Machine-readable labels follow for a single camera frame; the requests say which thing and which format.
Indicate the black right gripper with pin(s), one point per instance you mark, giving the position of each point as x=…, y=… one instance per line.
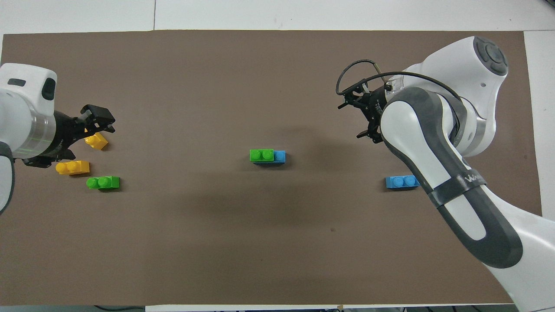
x=376, y=106

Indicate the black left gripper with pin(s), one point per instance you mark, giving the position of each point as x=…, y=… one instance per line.
x=67, y=132

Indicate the blue three-stud brick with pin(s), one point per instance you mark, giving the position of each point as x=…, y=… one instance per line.
x=401, y=182
x=280, y=157

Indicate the green two-stud brick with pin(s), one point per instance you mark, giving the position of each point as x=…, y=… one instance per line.
x=261, y=155
x=104, y=183

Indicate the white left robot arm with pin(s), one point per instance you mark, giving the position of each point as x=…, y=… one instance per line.
x=21, y=112

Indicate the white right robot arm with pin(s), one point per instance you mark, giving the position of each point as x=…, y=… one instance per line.
x=455, y=130

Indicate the yellow two-stud brick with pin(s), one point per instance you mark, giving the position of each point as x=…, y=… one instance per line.
x=97, y=141
x=73, y=167

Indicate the brown table mat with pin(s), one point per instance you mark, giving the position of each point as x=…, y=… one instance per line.
x=260, y=238

